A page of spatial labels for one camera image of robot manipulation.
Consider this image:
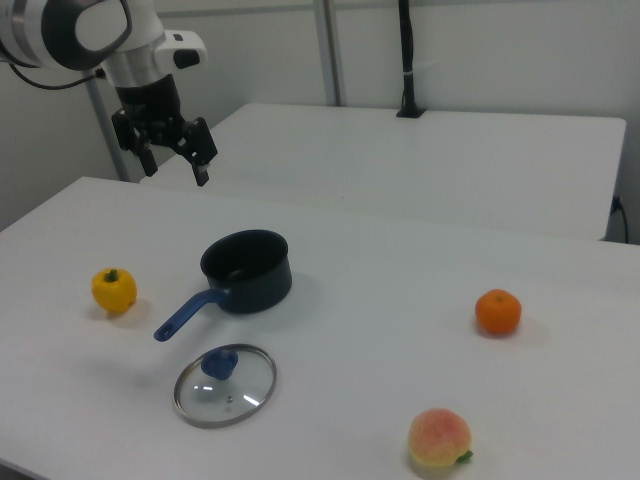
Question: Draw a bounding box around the glass lid blue knob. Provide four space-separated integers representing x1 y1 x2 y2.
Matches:
172 342 278 430

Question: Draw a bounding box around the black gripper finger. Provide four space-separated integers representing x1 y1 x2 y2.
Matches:
110 106 160 178
172 116 220 188

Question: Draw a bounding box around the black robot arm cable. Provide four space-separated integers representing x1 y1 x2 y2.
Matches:
0 52 107 92

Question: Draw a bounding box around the yellow bell pepper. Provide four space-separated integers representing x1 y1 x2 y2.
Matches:
90 267 138 315

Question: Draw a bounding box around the black camera pole white band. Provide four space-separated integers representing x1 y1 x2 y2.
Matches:
396 0 427 119

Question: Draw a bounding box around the orange mandarin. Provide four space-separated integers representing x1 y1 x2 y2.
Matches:
474 288 523 336

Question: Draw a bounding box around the dark blue saucepan blue handle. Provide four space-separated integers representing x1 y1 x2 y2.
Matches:
153 229 294 344

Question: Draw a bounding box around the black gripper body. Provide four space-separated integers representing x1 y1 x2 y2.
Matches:
115 74 184 148

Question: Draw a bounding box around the black cable with plug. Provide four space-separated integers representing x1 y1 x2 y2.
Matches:
611 195 631 244

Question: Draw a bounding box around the slanted grey metal post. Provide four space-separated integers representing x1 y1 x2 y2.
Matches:
87 79 133 183

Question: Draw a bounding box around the grey metal partition post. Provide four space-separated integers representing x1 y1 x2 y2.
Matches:
321 0 347 107

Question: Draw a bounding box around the pink yellow peach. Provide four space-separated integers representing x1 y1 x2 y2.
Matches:
406 407 475 469

